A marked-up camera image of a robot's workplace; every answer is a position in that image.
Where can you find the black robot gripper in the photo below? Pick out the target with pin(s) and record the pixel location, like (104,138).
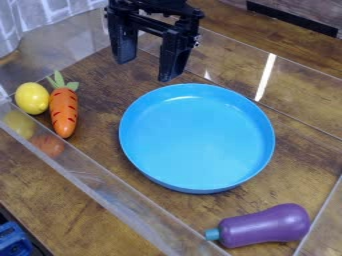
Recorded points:
(129,17)

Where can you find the orange toy carrot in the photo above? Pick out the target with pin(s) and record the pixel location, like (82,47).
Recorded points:
(64,105)

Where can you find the blue round tray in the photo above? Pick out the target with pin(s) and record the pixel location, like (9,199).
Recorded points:
(197,138)

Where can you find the black baseboard strip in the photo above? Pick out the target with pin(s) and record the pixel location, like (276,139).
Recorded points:
(292,19)

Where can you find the white curtain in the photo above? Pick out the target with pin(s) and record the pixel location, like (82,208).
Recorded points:
(25,15)

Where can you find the yellow toy lemon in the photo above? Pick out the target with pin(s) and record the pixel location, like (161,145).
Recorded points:
(33,97)

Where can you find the purple toy eggplant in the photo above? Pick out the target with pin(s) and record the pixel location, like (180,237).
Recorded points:
(283,223)

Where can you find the blue plastic crate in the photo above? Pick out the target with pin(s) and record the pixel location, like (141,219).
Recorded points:
(16,243)

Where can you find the clear acrylic barrier wall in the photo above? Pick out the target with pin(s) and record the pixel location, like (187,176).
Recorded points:
(86,202)

